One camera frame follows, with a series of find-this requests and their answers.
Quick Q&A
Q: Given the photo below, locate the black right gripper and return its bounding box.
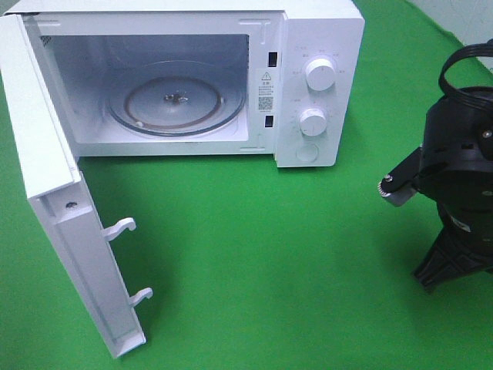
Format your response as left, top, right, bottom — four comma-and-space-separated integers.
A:
413, 192, 492, 292

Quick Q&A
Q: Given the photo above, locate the round white door button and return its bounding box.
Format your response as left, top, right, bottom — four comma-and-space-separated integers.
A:
296, 143, 319, 163

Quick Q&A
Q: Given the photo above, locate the white microwave knob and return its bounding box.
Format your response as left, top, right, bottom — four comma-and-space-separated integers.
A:
300, 108, 327, 137
304, 57, 336, 91

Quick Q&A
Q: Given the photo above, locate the white microwave door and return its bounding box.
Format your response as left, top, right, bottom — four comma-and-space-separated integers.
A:
1, 15, 153, 358

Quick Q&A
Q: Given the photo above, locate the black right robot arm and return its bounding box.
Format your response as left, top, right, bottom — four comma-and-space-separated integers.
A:
414, 96, 492, 291

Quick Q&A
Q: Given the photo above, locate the green table cloth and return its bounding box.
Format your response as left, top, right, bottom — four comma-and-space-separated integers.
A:
1, 1, 492, 369

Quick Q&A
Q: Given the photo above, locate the white microwave oven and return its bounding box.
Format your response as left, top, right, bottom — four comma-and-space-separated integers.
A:
2, 1, 364, 167

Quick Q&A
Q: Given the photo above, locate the glass microwave turntable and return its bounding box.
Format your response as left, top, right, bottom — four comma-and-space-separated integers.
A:
107, 60, 247, 137

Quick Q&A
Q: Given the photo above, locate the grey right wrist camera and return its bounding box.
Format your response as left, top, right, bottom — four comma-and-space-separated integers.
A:
377, 146, 422, 207

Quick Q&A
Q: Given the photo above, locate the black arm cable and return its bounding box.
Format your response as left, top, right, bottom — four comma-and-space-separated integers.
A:
438, 38, 493, 116

